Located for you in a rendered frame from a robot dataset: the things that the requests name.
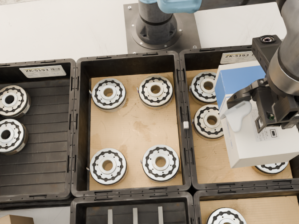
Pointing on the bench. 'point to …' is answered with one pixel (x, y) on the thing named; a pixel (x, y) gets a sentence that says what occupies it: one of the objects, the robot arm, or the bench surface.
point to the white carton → (248, 128)
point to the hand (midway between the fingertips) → (255, 110)
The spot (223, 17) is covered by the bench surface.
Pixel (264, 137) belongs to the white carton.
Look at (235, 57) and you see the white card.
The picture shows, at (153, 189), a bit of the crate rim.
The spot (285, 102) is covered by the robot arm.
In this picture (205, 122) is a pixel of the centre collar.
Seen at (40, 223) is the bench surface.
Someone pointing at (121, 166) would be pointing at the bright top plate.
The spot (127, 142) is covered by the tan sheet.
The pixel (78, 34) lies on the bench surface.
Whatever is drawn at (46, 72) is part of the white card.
